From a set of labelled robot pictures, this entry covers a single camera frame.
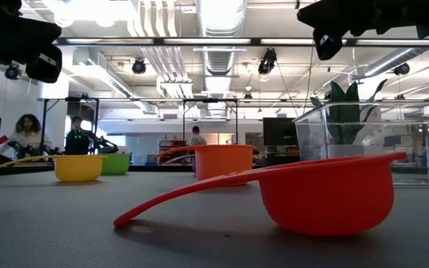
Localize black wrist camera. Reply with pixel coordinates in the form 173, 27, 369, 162
26, 44, 63, 84
313, 28, 344, 61

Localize dark grey table mat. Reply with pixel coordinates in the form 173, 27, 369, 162
0, 170, 429, 268

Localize black metal frame stand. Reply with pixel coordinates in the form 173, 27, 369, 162
37, 97, 101, 156
182, 98, 239, 145

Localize green measuring cup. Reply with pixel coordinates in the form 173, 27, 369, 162
101, 153, 132, 176

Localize red tool cart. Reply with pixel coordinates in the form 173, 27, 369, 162
157, 139, 188, 156

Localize silver ventilation duct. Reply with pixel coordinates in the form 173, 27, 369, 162
363, 22, 429, 78
194, 0, 248, 119

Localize yellow measuring cup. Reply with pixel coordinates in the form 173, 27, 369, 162
0, 154, 108, 183

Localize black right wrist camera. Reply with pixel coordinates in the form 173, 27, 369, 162
313, 28, 344, 61

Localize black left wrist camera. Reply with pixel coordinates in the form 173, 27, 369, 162
26, 44, 63, 84

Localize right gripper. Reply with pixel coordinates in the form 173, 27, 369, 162
296, 0, 420, 37

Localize black overhead camera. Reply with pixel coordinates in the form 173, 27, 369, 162
258, 48, 278, 75

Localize person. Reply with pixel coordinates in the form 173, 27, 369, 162
64, 115, 92, 156
190, 125, 208, 147
7, 113, 54, 157

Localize black aluminium table frame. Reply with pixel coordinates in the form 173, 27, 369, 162
0, 162, 429, 176

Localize green plant in white pot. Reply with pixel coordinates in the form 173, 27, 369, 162
309, 77, 389, 160

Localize black ceiling spotlight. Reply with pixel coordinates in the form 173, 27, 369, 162
393, 62, 411, 77
131, 58, 147, 75
4, 63, 20, 80

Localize clear plastic basket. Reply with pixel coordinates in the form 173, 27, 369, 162
292, 100, 429, 187

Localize black monitor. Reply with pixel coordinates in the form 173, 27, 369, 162
262, 117, 298, 147

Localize orange measuring cup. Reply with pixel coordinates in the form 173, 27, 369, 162
151, 144, 257, 186

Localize red measuring cup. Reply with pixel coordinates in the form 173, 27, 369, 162
112, 151, 408, 237

